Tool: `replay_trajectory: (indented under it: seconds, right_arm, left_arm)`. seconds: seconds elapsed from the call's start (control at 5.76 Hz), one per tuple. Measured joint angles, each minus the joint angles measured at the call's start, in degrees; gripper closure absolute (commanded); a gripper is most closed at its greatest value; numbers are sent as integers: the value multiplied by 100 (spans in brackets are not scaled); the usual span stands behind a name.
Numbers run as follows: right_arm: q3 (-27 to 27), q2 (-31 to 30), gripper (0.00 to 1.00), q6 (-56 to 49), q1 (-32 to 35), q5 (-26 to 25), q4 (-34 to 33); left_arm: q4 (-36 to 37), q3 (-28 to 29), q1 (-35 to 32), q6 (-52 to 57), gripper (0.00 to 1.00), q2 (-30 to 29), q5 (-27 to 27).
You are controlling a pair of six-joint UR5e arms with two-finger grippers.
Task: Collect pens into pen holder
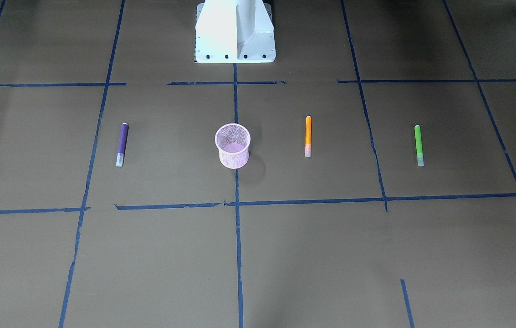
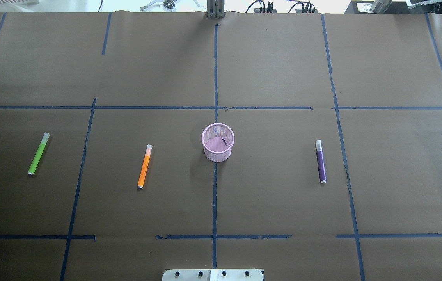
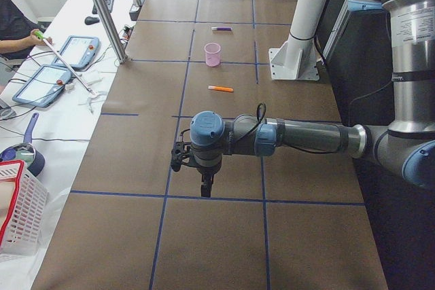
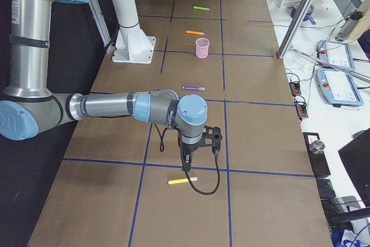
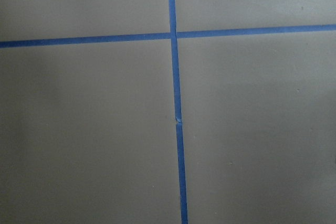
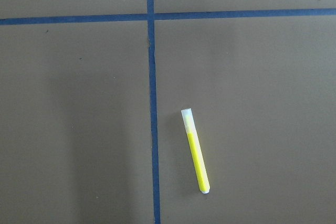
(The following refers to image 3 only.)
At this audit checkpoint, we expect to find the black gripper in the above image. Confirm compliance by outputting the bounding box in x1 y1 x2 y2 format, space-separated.
171 129 214 197

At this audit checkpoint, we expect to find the orange highlighter pen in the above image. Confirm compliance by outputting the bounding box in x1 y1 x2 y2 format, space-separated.
208 86 234 92

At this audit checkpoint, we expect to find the purple highlighter pen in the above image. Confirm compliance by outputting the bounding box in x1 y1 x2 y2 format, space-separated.
211 26 232 32

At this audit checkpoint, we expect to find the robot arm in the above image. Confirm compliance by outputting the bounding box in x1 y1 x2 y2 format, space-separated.
171 0 434 197

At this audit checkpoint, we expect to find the pink mesh pen holder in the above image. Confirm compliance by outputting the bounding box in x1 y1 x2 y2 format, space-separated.
204 43 221 67

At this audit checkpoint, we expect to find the far blue teach pendant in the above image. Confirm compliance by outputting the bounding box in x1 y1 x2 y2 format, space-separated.
58 35 100 71

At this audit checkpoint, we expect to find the blue teach pendant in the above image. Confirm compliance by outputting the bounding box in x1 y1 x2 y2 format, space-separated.
58 35 100 71
12 65 72 108

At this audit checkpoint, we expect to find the red white plastic basket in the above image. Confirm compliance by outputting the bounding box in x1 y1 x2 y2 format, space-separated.
1 160 48 261

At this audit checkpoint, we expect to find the near blue teach pendant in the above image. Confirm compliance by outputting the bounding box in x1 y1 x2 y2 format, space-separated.
12 65 72 108

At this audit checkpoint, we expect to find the black computer mouse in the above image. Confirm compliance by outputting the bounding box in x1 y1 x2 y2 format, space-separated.
84 16 100 25

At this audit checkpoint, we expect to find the white reacher grabber stick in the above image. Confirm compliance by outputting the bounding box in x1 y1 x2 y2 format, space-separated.
34 30 107 98

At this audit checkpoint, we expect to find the seated person in black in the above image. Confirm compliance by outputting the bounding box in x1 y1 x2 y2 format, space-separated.
1 0 45 60

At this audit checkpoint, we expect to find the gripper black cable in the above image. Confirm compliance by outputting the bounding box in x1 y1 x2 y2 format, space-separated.
228 102 341 153

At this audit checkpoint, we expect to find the aluminium frame post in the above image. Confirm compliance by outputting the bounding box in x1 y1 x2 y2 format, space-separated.
93 0 128 64

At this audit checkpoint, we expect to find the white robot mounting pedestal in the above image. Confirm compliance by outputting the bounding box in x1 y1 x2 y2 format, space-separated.
268 0 326 81

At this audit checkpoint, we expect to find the blue saucepan with handle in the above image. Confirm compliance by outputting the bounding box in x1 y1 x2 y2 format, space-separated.
1 113 45 177

